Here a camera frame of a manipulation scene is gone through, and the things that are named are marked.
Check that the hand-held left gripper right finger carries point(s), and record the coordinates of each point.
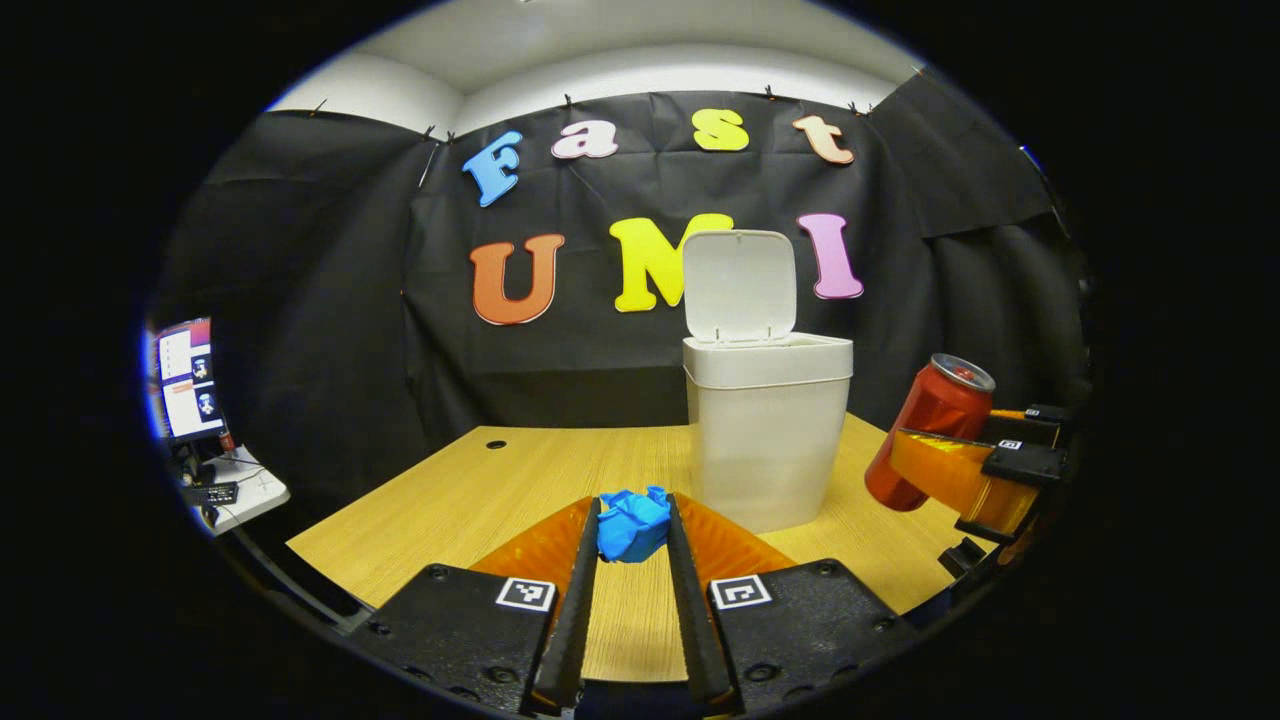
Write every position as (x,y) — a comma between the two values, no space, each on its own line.
(695,630)

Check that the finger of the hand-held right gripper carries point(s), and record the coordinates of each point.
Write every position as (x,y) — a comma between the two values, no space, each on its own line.
(1040,420)
(950,470)

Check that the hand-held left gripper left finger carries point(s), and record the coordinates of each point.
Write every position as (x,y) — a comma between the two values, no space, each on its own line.
(575,620)

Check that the red pop can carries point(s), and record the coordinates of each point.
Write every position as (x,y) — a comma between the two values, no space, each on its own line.
(930,410)

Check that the blue paper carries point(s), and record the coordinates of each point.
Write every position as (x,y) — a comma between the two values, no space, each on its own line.
(632,525)

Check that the white desktop garbage bin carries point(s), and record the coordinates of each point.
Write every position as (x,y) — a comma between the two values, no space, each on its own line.
(765,440)

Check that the wooden desktop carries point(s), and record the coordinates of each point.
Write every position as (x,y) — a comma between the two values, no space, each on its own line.
(480,500)

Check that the white side table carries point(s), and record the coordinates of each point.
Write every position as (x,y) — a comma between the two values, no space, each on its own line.
(255,490)

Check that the small black keyboard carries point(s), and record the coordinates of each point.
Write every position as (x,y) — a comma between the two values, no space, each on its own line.
(212,493)

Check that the black backdrop cloth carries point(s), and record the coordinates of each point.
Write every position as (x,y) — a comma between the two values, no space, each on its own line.
(330,300)

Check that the computer monitor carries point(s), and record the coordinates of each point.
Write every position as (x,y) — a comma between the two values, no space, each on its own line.
(190,385)

